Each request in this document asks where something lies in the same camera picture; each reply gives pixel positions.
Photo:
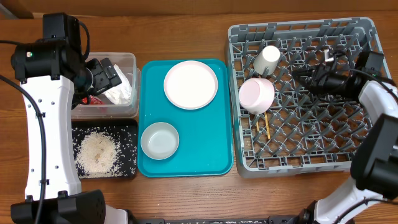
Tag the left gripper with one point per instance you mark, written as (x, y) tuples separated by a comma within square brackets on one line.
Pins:
[(106, 76)]

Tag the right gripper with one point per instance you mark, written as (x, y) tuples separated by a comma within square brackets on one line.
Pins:
[(317, 81)]

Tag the white paper napkin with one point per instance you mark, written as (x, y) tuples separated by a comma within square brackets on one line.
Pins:
[(120, 94)]

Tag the red foil wrapper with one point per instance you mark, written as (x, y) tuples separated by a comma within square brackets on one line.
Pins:
[(92, 100)]

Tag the white ceramic cup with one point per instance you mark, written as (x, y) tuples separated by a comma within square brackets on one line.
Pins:
[(267, 60)]

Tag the small pink saucer plate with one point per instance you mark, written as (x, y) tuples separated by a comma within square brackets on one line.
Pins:
[(256, 95)]

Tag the white rice pile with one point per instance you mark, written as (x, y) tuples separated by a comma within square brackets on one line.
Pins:
[(98, 154)]

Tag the grey bowl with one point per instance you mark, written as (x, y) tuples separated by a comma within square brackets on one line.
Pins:
[(159, 141)]

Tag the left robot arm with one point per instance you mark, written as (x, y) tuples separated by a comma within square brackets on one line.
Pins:
[(55, 74)]

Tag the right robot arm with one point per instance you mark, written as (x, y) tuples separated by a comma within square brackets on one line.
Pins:
[(374, 167)]

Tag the clear plastic waste bin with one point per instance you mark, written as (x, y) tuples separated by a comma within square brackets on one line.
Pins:
[(127, 63)]

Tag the grey plastic dish rack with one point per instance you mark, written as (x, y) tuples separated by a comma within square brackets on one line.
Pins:
[(308, 133)]

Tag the black plastic tray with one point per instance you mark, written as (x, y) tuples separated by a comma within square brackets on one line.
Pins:
[(130, 124)]

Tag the teal plastic serving tray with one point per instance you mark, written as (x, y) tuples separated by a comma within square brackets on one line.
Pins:
[(206, 139)]

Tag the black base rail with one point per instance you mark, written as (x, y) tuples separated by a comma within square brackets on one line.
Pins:
[(289, 219)]

